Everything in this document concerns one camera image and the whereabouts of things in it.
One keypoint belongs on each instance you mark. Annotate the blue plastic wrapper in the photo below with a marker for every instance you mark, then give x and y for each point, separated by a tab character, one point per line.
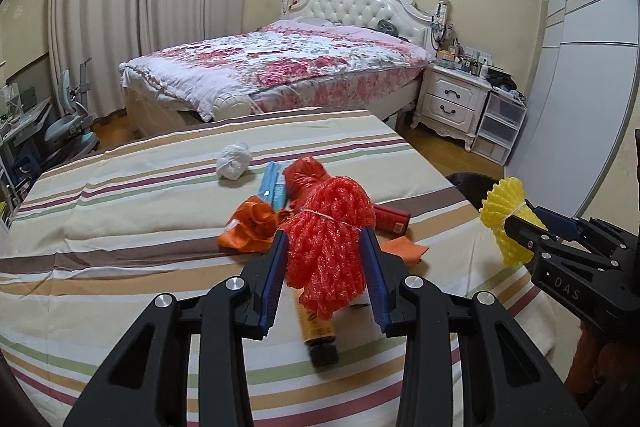
272	188

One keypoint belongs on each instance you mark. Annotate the white nightstand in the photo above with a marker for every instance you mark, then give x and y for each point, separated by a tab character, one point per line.
451	103

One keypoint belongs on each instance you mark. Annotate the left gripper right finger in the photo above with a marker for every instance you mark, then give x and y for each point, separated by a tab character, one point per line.
506	381

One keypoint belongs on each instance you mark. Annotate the white bed with headboard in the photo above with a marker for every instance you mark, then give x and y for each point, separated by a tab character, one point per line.
397	18

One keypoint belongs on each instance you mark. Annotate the red plastic bag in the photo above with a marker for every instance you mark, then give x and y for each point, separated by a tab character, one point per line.
301	178

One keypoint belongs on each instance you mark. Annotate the orange snack wrapper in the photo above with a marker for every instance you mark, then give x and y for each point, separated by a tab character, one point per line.
252	227

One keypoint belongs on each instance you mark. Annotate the striped bed sheet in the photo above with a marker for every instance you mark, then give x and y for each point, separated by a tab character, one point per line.
97	239

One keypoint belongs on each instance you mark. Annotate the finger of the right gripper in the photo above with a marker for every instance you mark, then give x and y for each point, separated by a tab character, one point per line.
557	224
522	241

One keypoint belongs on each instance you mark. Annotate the red flat packet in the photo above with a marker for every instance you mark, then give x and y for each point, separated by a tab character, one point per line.
390	220

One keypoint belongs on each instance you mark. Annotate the black lined trash bin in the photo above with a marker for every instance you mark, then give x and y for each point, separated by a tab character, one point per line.
473	186

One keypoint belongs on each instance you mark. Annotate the orange tube black cap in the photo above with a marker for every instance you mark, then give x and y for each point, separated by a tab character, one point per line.
318	335

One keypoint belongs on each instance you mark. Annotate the study desk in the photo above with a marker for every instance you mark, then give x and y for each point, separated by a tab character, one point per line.
22	149

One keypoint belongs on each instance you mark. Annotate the plastic drawer unit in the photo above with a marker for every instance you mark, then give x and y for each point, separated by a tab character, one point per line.
501	123

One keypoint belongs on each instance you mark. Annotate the white wardrobe door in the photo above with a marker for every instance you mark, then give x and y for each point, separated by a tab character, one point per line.
579	101

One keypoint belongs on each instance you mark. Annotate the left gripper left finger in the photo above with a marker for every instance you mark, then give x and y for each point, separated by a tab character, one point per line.
143	381

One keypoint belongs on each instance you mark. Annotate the grey desk chair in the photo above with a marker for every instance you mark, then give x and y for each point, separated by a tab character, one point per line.
71	136

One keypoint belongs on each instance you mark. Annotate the red foam fruit net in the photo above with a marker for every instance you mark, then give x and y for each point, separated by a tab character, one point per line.
324	262

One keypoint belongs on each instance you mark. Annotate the orange flat wrapper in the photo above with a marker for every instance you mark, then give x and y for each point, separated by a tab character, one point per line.
404	248

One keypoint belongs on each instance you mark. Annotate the pink floral quilt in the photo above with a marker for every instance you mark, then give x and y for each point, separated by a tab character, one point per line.
285	65

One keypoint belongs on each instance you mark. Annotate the white plastic bag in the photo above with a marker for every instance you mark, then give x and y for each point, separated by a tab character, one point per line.
233	161

